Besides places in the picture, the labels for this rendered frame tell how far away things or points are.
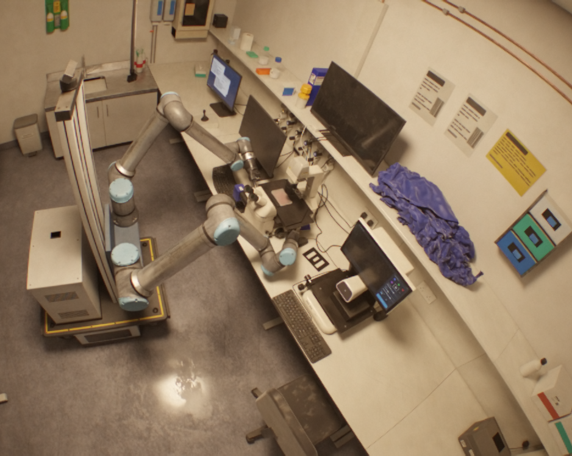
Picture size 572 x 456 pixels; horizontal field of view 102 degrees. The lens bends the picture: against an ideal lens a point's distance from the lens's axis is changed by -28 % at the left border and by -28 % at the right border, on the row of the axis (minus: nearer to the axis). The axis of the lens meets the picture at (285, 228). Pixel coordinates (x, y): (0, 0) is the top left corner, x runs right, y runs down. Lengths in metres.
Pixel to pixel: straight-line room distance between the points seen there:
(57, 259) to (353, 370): 1.77
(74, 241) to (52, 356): 1.03
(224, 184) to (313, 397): 1.56
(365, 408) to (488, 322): 0.81
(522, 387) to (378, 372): 0.84
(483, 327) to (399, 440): 0.77
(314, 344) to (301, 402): 0.40
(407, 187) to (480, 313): 0.83
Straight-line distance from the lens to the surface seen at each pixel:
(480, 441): 2.15
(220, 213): 1.32
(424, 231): 1.79
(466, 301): 1.83
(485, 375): 2.24
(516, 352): 2.00
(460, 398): 2.29
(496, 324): 1.94
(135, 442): 2.40
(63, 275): 1.88
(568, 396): 2.02
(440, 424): 2.14
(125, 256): 1.67
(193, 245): 1.37
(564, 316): 2.00
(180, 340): 2.50
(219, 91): 3.05
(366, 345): 1.96
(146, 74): 3.82
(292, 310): 1.85
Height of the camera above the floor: 2.37
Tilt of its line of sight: 48 degrees down
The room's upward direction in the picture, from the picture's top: 23 degrees clockwise
